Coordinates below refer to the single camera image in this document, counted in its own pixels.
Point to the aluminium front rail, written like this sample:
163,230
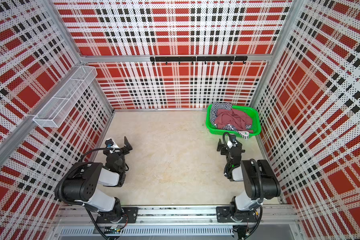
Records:
200,215

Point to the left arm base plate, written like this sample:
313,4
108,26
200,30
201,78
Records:
129,214

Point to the black hook rail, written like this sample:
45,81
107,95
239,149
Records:
199,59

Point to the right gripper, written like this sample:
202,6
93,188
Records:
229,150

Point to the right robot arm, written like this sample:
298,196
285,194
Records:
259,180

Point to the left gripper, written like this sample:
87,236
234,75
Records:
120,150

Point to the green plastic basket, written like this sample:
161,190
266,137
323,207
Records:
250,111

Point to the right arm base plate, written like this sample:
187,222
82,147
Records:
232,215

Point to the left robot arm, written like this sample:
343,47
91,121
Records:
79,186

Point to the maroon tank top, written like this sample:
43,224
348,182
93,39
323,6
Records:
234,119

